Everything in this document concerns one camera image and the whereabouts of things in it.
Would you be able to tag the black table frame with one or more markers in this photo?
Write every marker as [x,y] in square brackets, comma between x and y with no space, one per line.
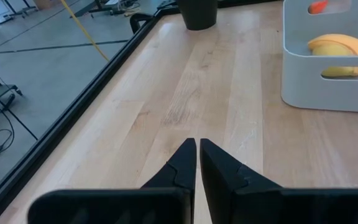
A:
[57,127]

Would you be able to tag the artificial plant in black pot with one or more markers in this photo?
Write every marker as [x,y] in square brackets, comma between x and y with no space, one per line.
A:
[197,15]

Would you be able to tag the orange toy carrot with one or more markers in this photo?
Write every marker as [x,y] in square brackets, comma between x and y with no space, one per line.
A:
[318,7]

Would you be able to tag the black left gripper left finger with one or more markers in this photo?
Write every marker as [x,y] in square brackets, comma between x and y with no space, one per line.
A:
[179,177]

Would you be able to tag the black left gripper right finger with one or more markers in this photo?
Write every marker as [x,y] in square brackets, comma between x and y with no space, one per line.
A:
[228,193]

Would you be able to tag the black arched bracket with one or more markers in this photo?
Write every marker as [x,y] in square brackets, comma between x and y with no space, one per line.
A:
[134,21]

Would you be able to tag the black workbench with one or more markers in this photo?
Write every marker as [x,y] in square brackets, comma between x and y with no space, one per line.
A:
[95,7]

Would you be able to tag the white plastic bin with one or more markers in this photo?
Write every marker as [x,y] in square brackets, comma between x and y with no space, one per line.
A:
[300,90]

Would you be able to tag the cardboard box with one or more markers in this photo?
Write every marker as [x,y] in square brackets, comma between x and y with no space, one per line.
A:
[45,3]

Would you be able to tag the yellow toy banana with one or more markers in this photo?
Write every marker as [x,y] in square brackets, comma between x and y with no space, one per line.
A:
[357,45]

